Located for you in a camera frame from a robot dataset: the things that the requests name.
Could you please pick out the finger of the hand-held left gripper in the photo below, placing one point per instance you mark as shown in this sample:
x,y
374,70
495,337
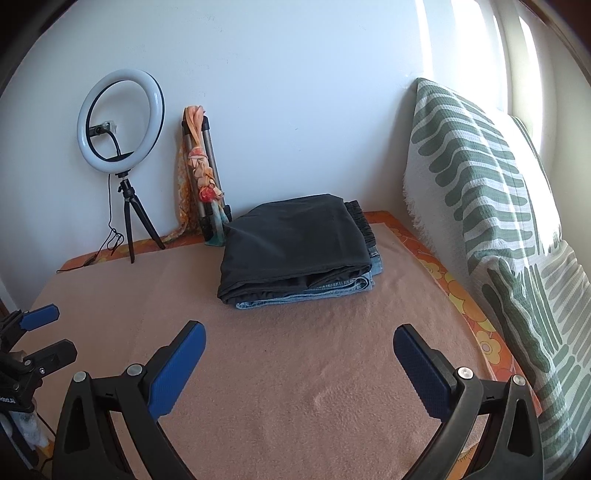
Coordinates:
x,y
53,355
41,316

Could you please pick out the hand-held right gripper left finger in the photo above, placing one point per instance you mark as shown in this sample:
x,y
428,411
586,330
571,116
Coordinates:
x,y
178,369

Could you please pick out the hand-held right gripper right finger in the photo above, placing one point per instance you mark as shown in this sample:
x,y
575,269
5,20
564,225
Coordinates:
x,y
422,374

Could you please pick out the dark grey pants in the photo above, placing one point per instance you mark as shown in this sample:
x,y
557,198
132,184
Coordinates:
x,y
286,240

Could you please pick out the person's left hand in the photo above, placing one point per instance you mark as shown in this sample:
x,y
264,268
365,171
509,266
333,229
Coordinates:
x,y
32,429

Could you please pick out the folded blue jeans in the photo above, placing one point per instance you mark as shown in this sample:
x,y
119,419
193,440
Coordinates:
x,y
323,295

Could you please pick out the green leaf pattern pillow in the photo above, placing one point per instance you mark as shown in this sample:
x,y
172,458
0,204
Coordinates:
x,y
461,175
554,346

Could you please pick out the small black tripod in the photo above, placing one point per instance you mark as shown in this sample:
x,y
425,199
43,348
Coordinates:
x,y
127,198

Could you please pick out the orange patterned scarf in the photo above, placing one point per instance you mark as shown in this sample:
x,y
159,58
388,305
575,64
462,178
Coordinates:
x,y
181,194

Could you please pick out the folded silver tripod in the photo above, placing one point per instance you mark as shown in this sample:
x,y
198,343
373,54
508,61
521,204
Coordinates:
x,y
210,147

